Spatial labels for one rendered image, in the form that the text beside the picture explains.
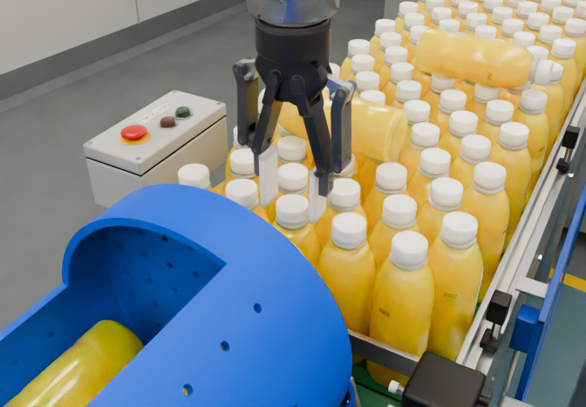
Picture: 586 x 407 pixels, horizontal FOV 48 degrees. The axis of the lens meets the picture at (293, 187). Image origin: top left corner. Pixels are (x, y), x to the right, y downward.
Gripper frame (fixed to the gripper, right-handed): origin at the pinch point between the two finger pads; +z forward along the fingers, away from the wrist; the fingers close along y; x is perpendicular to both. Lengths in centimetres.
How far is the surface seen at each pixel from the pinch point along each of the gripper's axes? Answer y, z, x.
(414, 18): -11, 2, 67
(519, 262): 23.0, 22.9, 28.8
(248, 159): -10.2, 2.4, 6.0
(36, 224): -158, 113, 74
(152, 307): -6.2, 6.2, -18.6
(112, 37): -248, 100, 217
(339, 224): 6.4, 2.4, -0.7
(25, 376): -11.0, 6.9, -31.0
